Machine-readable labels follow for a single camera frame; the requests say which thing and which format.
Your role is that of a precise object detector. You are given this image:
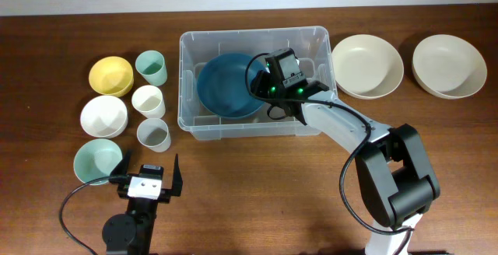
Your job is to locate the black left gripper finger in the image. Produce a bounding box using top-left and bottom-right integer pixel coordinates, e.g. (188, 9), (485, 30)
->
(170, 155), (183, 197)
(110, 150), (132, 176)

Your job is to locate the dark blue bowl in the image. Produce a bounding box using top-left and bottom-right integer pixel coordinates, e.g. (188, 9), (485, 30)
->
(197, 53), (264, 119)

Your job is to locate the beige bowl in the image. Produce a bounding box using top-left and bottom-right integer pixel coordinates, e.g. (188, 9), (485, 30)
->
(412, 34), (488, 100)
(331, 34), (405, 100)

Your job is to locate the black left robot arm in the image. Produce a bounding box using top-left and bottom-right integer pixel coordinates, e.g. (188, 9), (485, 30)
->
(102, 152), (183, 255)

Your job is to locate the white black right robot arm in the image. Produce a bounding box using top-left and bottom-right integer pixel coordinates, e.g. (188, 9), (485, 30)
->
(245, 72), (440, 254)

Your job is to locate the mint green bowl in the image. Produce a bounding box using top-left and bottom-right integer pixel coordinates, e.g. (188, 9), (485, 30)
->
(73, 138), (123, 183)

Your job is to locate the grey translucent cup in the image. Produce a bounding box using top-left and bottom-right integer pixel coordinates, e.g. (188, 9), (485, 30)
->
(137, 118), (171, 152)

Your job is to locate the white bowl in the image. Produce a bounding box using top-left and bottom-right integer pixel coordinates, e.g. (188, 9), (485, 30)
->
(80, 96), (128, 138)

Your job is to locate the clear plastic storage bin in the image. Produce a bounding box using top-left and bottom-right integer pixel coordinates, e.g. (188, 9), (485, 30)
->
(177, 25), (342, 142)

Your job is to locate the cream cup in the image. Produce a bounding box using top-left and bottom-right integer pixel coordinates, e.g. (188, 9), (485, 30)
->
(132, 85), (166, 118)

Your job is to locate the yellow bowl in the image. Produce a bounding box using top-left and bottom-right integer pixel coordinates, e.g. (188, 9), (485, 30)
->
(89, 56), (134, 97)

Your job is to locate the mint green cup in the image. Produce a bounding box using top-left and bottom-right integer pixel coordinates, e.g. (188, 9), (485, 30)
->
(135, 51), (167, 86)

